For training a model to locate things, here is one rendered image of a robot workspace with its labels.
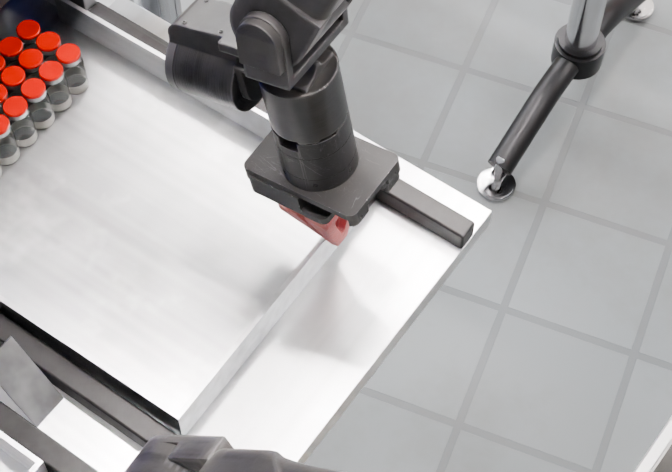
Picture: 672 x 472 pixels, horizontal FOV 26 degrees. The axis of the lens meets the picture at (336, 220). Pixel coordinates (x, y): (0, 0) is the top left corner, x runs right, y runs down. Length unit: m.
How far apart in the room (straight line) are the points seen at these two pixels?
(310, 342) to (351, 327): 0.03
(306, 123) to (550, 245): 1.26
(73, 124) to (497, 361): 1.02
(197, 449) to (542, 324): 1.62
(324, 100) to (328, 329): 0.23
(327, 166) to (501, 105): 1.34
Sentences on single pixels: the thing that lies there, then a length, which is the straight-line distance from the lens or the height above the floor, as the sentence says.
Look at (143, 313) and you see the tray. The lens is 1.16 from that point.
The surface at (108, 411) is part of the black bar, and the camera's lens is 1.11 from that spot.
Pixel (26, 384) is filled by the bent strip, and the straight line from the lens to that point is 1.12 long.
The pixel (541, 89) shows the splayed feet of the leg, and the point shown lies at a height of 0.12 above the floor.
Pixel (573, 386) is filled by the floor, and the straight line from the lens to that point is 2.13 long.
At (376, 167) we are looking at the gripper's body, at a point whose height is 1.01.
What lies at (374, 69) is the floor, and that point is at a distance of 2.40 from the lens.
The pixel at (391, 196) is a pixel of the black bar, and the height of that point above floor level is 0.90.
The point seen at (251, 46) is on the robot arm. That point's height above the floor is 1.16.
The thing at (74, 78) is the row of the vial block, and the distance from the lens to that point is 1.27.
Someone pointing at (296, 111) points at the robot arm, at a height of 1.10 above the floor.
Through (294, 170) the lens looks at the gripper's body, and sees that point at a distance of 1.05.
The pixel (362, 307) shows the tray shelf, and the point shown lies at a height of 0.88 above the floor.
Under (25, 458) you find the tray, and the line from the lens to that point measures 1.10.
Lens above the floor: 1.90
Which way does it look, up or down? 58 degrees down
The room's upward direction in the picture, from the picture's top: straight up
